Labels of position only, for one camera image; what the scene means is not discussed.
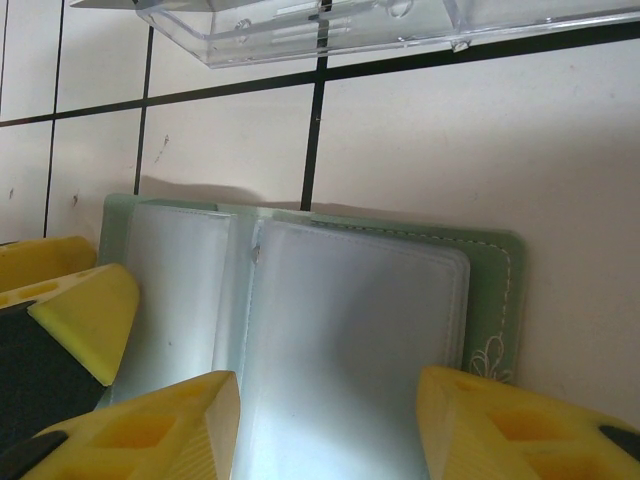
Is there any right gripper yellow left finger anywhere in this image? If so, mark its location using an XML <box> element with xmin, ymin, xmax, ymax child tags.
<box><xmin>14</xmin><ymin>369</ymin><xmax>242</xmax><ymax>480</ymax></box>

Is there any clear acrylic card stand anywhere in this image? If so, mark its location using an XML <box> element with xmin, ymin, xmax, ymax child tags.
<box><xmin>69</xmin><ymin>0</ymin><xmax>640</xmax><ymax>69</ymax></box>

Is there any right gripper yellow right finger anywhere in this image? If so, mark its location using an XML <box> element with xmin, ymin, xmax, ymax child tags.
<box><xmin>417</xmin><ymin>364</ymin><xmax>640</xmax><ymax>480</ymax></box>

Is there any green card holder wallet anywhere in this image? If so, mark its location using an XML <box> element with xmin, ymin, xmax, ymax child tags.
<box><xmin>97</xmin><ymin>192</ymin><xmax>526</xmax><ymax>480</ymax></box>

